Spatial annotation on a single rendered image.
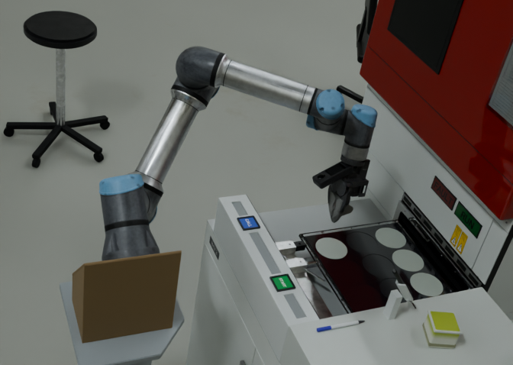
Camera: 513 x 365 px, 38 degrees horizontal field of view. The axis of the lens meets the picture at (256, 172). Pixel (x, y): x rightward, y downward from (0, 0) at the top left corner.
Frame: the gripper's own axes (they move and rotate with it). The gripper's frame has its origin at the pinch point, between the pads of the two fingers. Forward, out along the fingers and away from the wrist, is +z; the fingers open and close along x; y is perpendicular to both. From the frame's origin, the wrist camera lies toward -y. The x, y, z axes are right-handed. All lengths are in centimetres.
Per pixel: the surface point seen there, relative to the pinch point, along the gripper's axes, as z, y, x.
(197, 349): 71, -17, 36
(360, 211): 11.8, 31.7, 23.2
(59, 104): 42, -20, 214
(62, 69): 22, -22, 210
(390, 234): 8.4, 26.4, 1.1
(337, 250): 11.4, 4.9, -0.1
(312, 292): 17.5, -10.2, -11.4
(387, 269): 12.3, 15.8, -12.2
